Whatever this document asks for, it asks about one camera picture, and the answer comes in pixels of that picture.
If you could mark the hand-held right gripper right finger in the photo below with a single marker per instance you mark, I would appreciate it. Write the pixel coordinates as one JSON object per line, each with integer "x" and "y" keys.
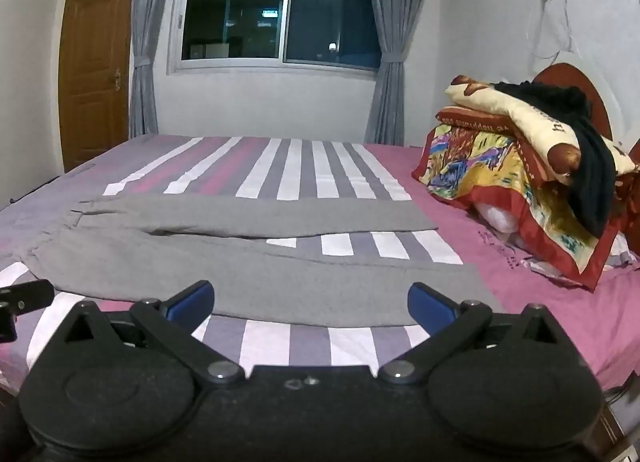
{"x": 430, "y": 304}

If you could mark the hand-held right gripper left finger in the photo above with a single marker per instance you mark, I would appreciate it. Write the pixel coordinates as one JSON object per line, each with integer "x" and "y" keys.
{"x": 192, "y": 299}

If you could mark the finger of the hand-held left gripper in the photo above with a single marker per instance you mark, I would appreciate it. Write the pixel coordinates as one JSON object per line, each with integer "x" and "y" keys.
{"x": 27, "y": 294}

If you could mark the grey fleece blanket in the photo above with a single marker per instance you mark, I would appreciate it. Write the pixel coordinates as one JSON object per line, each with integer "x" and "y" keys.
{"x": 300, "y": 282}

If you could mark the white pillow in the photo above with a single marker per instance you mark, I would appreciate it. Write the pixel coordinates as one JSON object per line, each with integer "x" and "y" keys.
{"x": 495, "y": 217}

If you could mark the colourful red-edged printed blanket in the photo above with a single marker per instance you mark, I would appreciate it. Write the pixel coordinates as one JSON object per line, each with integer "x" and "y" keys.
{"x": 475, "y": 162}

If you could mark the striped pink bed sheet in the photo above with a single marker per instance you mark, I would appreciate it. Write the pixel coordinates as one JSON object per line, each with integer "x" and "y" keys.
{"x": 300, "y": 162}

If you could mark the cream blanket with brown print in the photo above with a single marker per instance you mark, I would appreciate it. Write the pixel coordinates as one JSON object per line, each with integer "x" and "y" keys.
{"x": 525, "y": 117}

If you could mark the black garment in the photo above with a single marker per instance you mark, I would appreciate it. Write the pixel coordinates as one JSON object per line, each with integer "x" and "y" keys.
{"x": 590, "y": 167}

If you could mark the brown wooden door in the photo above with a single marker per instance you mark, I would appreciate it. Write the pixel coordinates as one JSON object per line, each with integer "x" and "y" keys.
{"x": 95, "y": 67}

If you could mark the grey curtain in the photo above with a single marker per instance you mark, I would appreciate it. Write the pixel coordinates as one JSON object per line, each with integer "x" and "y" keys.
{"x": 145, "y": 42}
{"x": 395, "y": 42}

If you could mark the red-brown wooden headboard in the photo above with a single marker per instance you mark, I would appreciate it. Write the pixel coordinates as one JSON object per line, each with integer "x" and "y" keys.
{"x": 560, "y": 75}

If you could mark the sliding glass window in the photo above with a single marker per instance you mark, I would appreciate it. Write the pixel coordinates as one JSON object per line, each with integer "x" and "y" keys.
{"x": 280, "y": 12}

